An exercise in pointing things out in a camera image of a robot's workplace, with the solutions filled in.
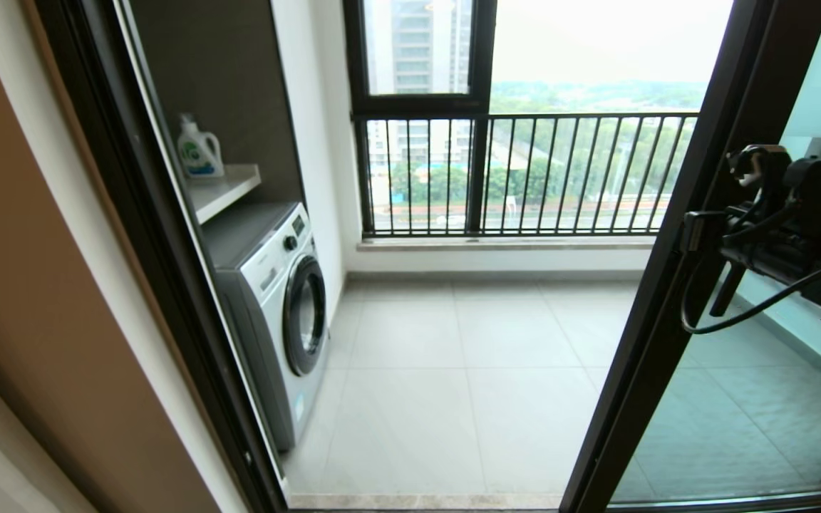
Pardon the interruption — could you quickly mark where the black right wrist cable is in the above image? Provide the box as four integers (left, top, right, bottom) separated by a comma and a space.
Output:
680, 246, 821, 336

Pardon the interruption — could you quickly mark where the white shelf board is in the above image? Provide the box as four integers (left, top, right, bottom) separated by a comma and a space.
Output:
188, 164, 263, 225

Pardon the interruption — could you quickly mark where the black window frame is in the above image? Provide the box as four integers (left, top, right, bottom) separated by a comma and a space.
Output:
343, 0, 498, 237

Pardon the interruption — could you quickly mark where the silver front-load washing machine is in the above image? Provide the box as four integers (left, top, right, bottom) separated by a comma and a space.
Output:
204, 202, 331, 453

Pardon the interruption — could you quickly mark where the grey high-rise building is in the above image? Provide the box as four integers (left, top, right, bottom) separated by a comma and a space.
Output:
368, 0, 472, 95

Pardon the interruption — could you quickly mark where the white detergent bottle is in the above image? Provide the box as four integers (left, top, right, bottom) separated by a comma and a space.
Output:
175, 113, 226, 179

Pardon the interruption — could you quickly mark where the long black window railing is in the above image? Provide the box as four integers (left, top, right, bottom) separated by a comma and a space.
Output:
353, 110, 700, 237

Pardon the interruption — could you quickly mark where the dark brown niche panel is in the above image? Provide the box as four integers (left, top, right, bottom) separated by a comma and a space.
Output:
129, 0, 304, 209

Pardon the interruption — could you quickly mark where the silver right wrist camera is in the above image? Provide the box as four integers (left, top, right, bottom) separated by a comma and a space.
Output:
728, 145, 795, 214

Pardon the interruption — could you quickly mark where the dark outer door frame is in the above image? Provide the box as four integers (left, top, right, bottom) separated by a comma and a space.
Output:
34, 0, 290, 513

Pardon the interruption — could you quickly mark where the glass sliding door with handle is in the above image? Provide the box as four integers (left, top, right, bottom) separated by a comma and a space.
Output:
559, 0, 821, 513

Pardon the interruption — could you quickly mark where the long stone window sill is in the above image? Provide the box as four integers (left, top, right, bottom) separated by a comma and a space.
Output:
356, 237, 657, 254

